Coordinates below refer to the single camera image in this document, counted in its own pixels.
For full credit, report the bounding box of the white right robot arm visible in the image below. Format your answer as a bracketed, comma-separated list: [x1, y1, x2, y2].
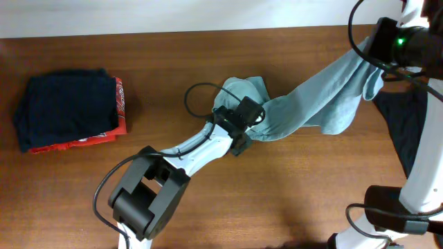
[326, 1, 442, 248]

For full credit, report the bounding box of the folded red shirt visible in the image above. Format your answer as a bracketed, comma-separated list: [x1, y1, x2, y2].
[27, 76, 128, 154]

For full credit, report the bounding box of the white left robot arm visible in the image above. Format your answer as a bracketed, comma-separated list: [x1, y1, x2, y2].
[108, 115, 254, 248]

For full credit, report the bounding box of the folded navy blue shirt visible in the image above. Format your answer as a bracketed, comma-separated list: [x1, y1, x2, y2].
[13, 69, 118, 153]

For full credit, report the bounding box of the black garment at right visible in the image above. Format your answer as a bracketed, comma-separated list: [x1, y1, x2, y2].
[372, 88, 428, 176]

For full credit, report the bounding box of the light blue t-shirt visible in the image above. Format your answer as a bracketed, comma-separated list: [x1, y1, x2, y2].
[223, 50, 383, 142]

